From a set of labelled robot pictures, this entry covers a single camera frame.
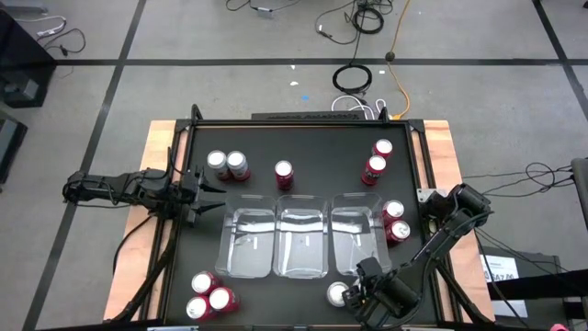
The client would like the thin black cable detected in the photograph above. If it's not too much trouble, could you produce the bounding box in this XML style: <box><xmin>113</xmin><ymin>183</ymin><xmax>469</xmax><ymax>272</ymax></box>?
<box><xmin>45</xmin><ymin>28</ymin><xmax>87</xmax><ymax>57</ymax></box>

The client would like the red Fanta can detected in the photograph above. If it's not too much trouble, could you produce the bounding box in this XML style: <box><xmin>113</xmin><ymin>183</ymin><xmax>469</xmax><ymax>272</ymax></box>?
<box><xmin>371</xmin><ymin>138</ymin><xmax>394</xmax><ymax>161</ymax></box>
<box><xmin>360</xmin><ymin>154</ymin><xmax>388</xmax><ymax>187</ymax></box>
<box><xmin>191</xmin><ymin>270</ymin><xmax>221</xmax><ymax>296</ymax></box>
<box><xmin>274</xmin><ymin>160</ymin><xmax>295</xmax><ymax>191</ymax></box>

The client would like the coiled black floor cable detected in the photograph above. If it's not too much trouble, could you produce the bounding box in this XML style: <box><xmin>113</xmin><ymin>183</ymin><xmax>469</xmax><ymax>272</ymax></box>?
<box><xmin>331</xmin><ymin>63</ymin><xmax>374</xmax><ymax>97</ymax></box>

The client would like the white cable with plug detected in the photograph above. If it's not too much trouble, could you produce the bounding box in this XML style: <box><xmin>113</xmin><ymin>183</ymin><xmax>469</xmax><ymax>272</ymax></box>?
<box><xmin>16</xmin><ymin>15</ymin><xmax>68</xmax><ymax>39</ymax></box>

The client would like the black diagonal frame strut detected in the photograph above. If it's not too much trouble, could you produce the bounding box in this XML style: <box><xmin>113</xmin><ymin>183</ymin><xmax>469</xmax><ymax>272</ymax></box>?
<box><xmin>112</xmin><ymin>215</ymin><xmax>183</xmax><ymax>323</ymax></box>
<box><xmin>424</xmin><ymin>229</ymin><xmax>495</xmax><ymax>325</ymax></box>

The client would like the black cabinet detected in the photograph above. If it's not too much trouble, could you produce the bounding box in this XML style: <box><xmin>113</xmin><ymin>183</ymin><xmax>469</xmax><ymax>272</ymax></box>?
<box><xmin>0</xmin><ymin>8</ymin><xmax>57</xmax><ymax>109</ymax></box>

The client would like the orange extension cord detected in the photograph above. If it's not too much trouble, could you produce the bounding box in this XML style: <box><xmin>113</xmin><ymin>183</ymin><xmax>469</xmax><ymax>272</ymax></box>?
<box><xmin>384</xmin><ymin>0</ymin><xmax>413</xmax><ymax>121</ymax></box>

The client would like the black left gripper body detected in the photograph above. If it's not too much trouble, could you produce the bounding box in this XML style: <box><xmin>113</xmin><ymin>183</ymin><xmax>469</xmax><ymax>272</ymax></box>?
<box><xmin>179</xmin><ymin>165</ymin><xmax>207</xmax><ymax>228</ymax></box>

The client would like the grey red Spindrift can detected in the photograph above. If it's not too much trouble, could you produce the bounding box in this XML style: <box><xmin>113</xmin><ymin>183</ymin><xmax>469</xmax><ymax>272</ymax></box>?
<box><xmin>206</xmin><ymin>150</ymin><xmax>232</xmax><ymax>181</ymax></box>
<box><xmin>226</xmin><ymin>150</ymin><xmax>253</xmax><ymax>182</ymax></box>
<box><xmin>326</xmin><ymin>280</ymin><xmax>351</xmax><ymax>308</ymax></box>

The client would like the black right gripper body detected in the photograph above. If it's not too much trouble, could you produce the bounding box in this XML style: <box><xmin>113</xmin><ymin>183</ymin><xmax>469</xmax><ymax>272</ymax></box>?
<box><xmin>348</xmin><ymin>275</ymin><xmax>390</xmax><ymax>323</ymax></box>

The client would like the black power strip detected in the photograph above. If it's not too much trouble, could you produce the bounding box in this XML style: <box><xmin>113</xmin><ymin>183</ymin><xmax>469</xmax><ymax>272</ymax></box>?
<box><xmin>251</xmin><ymin>110</ymin><xmax>368</xmax><ymax>122</ymax></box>

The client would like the black bar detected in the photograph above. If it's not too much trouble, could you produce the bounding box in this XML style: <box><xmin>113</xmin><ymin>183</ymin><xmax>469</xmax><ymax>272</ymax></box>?
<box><xmin>486</xmin><ymin>268</ymin><xmax>588</xmax><ymax>301</ymax></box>

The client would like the clear plastic bin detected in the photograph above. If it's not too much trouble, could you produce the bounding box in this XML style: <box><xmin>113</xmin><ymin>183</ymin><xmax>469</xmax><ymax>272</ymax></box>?
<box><xmin>214</xmin><ymin>193</ymin><xmax>277</xmax><ymax>280</ymax></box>
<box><xmin>273</xmin><ymin>194</ymin><xmax>330</xmax><ymax>280</ymax></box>
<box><xmin>329</xmin><ymin>191</ymin><xmax>393</xmax><ymax>277</ymax></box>

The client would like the white floor cable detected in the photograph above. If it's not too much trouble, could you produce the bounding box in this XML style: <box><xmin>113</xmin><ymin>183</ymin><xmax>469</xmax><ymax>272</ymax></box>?
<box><xmin>330</xmin><ymin>94</ymin><xmax>388</xmax><ymax>120</ymax></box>

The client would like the dark flat case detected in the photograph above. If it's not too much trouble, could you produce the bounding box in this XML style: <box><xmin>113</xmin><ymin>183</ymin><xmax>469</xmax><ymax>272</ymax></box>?
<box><xmin>0</xmin><ymin>109</ymin><xmax>28</xmax><ymax>185</ymax></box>

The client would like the black cable coil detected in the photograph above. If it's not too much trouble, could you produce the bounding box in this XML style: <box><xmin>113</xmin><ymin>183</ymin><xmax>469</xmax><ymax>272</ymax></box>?
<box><xmin>351</xmin><ymin>5</ymin><xmax>385</xmax><ymax>36</ymax></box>

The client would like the black box white label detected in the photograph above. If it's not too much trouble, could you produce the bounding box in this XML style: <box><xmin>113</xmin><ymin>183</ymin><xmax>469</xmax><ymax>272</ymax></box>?
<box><xmin>480</xmin><ymin>246</ymin><xmax>564</xmax><ymax>323</ymax></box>

